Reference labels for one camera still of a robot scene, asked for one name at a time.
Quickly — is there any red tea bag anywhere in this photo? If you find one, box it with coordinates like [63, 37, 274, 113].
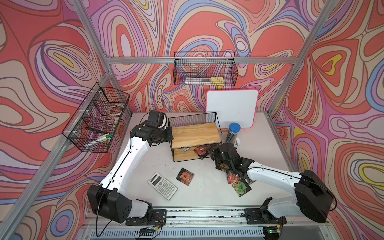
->
[194, 145, 212, 159]
[176, 168, 195, 186]
[227, 172, 240, 185]

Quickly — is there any green label tea bag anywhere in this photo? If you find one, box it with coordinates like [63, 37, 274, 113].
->
[232, 179, 252, 198]

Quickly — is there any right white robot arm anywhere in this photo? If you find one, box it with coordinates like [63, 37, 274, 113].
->
[208, 143, 337, 224]

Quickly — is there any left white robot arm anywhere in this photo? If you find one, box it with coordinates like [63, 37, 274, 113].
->
[87, 111, 173, 224]

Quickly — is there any blue lidded pencil tube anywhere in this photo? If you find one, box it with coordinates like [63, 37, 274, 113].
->
[226, 123, 241, 143]

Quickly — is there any green white marker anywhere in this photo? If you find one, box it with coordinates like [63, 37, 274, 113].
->
[85, 134, 114, 148]

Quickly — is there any pink framed whiteboard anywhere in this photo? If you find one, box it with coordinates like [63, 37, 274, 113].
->
[206, 90, 259, 129]

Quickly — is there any white scientific calculator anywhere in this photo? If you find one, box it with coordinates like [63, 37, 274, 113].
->
[148, 172, 178, 200]

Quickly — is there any yellow item in basket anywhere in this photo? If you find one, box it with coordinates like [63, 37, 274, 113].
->
[211, 77, 225, 86]

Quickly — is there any black wire two-tier shelf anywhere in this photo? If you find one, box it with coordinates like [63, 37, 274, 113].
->
[168, 112, 223, 163]

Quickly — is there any left wall wire basket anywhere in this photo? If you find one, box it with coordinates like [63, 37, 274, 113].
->
[62, 83, 130, 153]

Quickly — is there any wall wire basket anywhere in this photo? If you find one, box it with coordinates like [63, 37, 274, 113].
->
[173, 50, 239, 89]
[62, 83, 130, 153]

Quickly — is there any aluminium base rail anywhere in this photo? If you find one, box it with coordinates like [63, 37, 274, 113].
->
[77, 206, 337, 240]

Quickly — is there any back wall wire basket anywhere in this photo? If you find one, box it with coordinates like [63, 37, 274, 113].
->
[173, 50, 239, 89]

